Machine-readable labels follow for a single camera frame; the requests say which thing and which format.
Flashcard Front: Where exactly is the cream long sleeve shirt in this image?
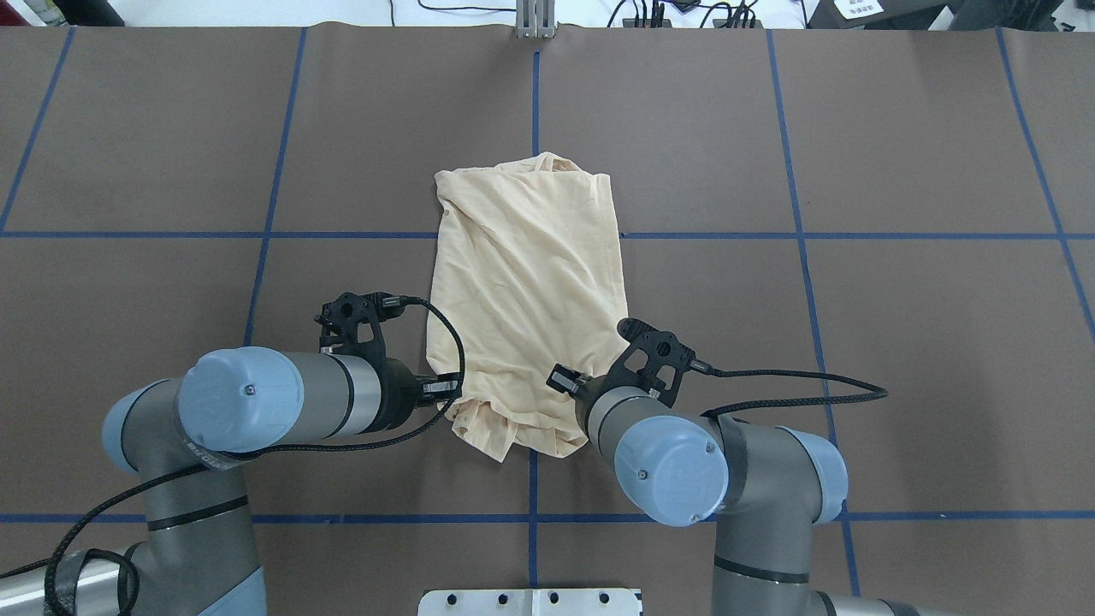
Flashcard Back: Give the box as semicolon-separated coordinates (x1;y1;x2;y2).
428;152;629;463

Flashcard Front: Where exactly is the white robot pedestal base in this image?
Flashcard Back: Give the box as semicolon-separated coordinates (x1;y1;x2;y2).
417;586;644;615

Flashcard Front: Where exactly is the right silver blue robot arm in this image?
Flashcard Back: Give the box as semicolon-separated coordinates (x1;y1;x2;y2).
548;318;927;615

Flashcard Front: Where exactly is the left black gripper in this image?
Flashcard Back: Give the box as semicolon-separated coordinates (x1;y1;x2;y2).
314;293;463;429

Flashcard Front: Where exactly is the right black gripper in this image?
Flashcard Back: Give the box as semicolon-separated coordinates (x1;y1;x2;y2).
548;318;699;408

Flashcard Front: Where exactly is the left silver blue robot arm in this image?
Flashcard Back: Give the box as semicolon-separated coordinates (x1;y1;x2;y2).
3;292;466;615

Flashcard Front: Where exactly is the aluminium frame post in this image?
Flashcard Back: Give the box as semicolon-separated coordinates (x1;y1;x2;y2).
515;0;558;39

